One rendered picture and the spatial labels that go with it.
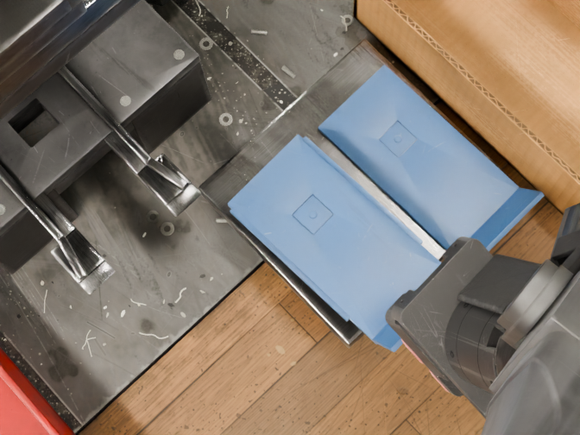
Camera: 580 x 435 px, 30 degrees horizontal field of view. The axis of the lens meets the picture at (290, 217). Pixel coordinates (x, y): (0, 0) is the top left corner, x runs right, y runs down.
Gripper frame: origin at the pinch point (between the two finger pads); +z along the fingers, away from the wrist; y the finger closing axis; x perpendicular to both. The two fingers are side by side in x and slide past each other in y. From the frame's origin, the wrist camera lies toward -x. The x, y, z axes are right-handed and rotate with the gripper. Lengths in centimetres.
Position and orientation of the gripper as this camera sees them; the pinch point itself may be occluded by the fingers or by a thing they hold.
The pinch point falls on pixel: (418, 310)
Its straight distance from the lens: 71.1
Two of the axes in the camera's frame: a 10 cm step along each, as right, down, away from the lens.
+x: -6.9, 7.0, -1.8
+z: -3.3, -0.9, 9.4
